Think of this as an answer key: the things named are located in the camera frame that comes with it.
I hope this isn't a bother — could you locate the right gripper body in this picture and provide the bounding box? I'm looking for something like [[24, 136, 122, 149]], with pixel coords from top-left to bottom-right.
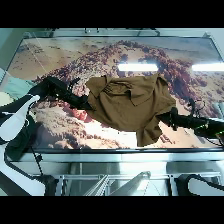
[[160, 107, 183, 131]]

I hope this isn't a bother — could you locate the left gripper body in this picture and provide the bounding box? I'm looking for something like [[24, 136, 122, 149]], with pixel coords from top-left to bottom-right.
[[67, 90, 94, 111]]

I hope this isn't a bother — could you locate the brown shirt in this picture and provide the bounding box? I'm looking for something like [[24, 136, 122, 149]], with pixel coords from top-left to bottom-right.
[[84, 73, 177, 148]]

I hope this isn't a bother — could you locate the silver frame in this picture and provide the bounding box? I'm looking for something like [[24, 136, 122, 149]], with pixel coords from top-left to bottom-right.
[[6, 28, 224, 197]]

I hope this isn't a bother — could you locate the black cable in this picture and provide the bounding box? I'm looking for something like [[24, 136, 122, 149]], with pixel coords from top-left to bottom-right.
[[28, 99, 45, 178]]

